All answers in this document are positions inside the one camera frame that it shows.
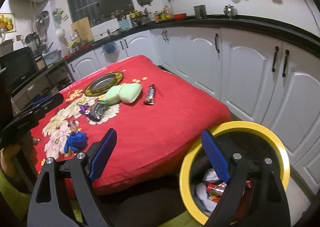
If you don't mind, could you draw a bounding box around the brown chocolate bar wrapper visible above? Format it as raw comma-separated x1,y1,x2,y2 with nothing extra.
144,84,156,105

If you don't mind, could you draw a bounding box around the red bowl on counter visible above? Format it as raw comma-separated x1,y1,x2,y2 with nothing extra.
174,13,187,21

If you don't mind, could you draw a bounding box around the black silver snack wrapper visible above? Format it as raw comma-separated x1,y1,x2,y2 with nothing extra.
88,100,108,122

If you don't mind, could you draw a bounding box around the light blue utensil basket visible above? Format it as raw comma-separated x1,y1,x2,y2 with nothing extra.
118,19,132,30

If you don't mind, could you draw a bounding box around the steel kettle on counter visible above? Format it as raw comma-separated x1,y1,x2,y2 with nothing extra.
223,4,238,19

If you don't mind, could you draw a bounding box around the purple candy wrapper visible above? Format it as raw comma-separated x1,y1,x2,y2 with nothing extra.
79,104,91,116

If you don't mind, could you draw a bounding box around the wooden cutting board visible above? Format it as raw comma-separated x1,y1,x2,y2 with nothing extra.
71,17,94,43

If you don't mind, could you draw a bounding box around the yellow rimmed black trash bin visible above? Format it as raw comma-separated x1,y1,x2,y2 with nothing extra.
180,121,290,226

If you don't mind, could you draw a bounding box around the blue plastic bag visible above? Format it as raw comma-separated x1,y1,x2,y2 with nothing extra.
64,131,88,154

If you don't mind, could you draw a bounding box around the person's left hand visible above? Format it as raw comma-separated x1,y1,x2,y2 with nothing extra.
22,131,40,166

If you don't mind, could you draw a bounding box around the green sleeve forearm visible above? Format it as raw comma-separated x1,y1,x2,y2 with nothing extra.
1,144,31,221

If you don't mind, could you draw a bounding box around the white orange plastic bag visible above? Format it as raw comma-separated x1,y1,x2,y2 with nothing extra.
203,168,220,183

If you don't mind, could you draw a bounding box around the green sponge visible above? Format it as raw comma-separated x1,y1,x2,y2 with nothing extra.
101,85,123,106
119,83,143,104

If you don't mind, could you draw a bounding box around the red snack wrapper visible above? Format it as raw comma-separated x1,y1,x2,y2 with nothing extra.
206,179,253,203

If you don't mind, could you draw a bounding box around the red floral table cloth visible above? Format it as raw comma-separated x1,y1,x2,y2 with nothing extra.
30,55,233,196

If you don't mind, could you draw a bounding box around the grey metal canister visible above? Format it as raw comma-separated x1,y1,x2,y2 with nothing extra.
194,5,207,19

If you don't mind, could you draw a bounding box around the blue hanging pot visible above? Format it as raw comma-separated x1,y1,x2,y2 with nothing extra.
102,42,117,55

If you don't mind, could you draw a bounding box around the black microwave oven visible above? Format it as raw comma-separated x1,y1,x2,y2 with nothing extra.
1,47,37,90

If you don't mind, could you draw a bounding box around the round gold metal tray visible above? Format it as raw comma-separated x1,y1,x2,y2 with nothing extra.
84,72,124,97

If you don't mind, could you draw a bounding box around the orange snack packet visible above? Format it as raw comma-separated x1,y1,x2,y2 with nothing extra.
68,120,79,132

